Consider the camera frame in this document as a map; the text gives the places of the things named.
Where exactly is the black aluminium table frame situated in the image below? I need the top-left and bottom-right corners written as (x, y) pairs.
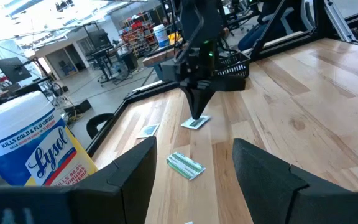
top-left (85, 0), bottom-right (358, 158)

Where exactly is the black box on floor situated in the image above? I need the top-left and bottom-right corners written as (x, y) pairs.
top-left (63, 98), bottom-right (93, 116)

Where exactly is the white bucket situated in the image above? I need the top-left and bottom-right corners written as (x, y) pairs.
top-left (152, 24), bottom-right (170, 48)

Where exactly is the Lysol wipes canister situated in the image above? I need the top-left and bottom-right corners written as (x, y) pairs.
top-left (0, 91), bottom-right (99, 187)

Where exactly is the white alcohol wipe packet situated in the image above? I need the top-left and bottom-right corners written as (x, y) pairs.
top-left (136, 123), bottom-right (161, 139)
top-left (180, 114), bottom-right (212, 130)

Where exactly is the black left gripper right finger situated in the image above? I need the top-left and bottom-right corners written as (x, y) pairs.
top-left (232, 138), bottom-right (358, 224)

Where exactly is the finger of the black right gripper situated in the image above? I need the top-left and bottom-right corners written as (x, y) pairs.
top-left (196, 88), bottom-right (216, 120)
top-left (178, 86), bottom-right (199, 120)

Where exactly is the silver aluminium extrusion post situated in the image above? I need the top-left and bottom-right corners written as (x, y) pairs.
top-left (323, 0), bottom-right (356, 44)

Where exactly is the black table clamp handle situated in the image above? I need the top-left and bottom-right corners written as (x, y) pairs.
top-left (85, 113), bottom-right (115, 140)

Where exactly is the black plastic mesh basket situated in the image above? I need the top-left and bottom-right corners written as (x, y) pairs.
top-left (218, 51), bottom-right (251, 78)

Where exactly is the red parts shelf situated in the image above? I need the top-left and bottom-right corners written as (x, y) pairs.
top-left (118, 20), bottom-right (155, 58)

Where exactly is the black monitor on arm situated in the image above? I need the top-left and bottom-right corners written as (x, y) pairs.
top-left (0, 57), bottom-right (33, 84)

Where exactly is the black standing desk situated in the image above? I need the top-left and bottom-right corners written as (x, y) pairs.
top-left (84, 29), bottom-right (136, 86)

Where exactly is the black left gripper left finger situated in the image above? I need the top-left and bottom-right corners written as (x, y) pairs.
top-left (70, 136), bottom-right (158, 224)

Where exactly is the wooden workbench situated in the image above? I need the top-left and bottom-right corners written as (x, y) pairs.
top-left (142, 46), bottom-right (186, 68)

